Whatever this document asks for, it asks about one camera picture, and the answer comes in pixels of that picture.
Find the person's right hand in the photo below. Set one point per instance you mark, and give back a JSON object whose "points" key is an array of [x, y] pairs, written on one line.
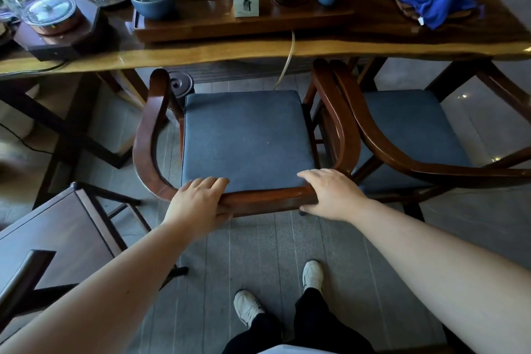
{"points": [[336, 196]]}

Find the person's left hand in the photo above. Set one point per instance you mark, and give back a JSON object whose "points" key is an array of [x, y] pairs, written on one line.
{"points": [[195, 208]]}

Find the blue-cushioned wooden armchair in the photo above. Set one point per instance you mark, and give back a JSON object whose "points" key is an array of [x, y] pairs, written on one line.
{"points": [[456, 173], [145, 146]]}

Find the wooden armchair without cushion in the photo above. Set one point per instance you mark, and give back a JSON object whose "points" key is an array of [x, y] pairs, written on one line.
{"points": [[50, 229]]}

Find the person's left forearm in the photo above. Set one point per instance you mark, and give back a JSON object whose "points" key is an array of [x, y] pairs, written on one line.
{"points": [[103, 295]]}

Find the person's right forearm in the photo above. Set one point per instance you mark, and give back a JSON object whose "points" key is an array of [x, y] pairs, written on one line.
{"points": [[435, 266]]}

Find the white right shoe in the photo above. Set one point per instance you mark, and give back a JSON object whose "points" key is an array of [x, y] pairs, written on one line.
{"points": [[313, 277]]}

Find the white shoe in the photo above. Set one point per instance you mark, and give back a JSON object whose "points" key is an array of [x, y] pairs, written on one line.
{"points": [[313, 277], [248, 308]]}

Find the dark blue seat cushion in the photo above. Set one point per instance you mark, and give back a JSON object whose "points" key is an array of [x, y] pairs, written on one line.
{"points": [[415, 125], [249, 138]]}

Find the white left shoe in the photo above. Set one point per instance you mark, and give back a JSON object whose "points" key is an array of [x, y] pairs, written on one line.
{"points": [[248, 308]]}

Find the black lidded waste bucket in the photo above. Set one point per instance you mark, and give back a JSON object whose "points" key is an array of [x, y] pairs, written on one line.
{"points": [[182, 86]]}

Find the black trousers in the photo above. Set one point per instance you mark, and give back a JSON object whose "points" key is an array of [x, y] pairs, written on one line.
{"points": [[315, 324]]}

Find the light blue shirt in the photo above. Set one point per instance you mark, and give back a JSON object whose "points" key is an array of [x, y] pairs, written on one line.
{"points": [[290, 350]]}

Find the wooden table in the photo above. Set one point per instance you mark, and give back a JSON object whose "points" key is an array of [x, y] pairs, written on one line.
{"points": [[394, 40]]}

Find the dark wooden tea tray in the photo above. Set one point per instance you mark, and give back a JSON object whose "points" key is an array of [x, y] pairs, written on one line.
{"points": [[207, 26]]}

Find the small wooden leaf tray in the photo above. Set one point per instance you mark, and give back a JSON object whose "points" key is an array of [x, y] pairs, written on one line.
{"points": [[404, 9]]}

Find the blue ceramic bowl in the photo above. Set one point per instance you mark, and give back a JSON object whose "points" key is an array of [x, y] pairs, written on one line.
{"points": [[153, 9]]}

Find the blue cloth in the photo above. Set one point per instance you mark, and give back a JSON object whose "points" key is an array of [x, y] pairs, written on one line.
{"points": [[435, 3]]}

